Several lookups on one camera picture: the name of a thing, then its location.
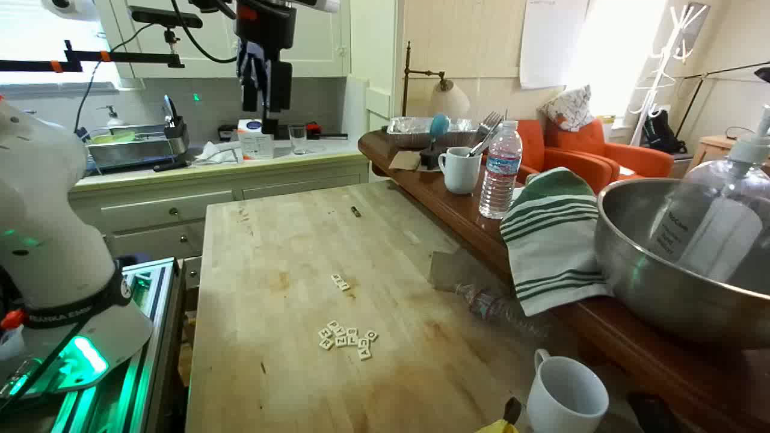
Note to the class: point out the orange armchair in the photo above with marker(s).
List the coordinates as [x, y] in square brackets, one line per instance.
[587, 153]

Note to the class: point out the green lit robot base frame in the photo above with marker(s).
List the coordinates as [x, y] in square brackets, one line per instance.
[99, 377]

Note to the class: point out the clear plastic water bottle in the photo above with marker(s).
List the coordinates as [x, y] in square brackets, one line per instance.
[502, 169]

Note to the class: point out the pile of white letter tiles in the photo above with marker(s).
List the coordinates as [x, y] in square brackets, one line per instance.
[336, 336]

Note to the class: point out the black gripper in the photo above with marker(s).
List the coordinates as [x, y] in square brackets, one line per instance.
[264, 29]

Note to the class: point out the white mug near front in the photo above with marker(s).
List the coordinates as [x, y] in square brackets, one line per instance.
[563, 395]

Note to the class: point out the clear pump soap bottle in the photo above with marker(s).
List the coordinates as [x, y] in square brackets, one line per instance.
[717, 213]

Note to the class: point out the pair of white letter tiles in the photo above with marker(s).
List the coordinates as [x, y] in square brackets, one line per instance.
[340, 282]

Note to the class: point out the crumpled plastic wrapper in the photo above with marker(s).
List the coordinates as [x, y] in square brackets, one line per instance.
[489, 304]

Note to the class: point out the green striped white towel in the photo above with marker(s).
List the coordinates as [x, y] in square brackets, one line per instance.
[550, 240]

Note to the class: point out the white paper wall chart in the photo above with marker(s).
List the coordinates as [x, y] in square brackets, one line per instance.
[550, 43]

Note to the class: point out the white desk lamp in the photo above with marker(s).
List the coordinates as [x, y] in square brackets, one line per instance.
[445, 98]

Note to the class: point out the large steel mixing bowl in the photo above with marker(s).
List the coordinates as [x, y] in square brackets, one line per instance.
[664, 294]

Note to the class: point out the dark wooden side table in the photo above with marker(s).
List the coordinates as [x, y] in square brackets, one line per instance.
[711, 388]

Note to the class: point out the white mug with spoon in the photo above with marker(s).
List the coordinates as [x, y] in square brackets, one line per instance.
[460, 169]

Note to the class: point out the white coat rack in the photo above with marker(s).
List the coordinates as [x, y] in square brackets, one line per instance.
[687, 23]

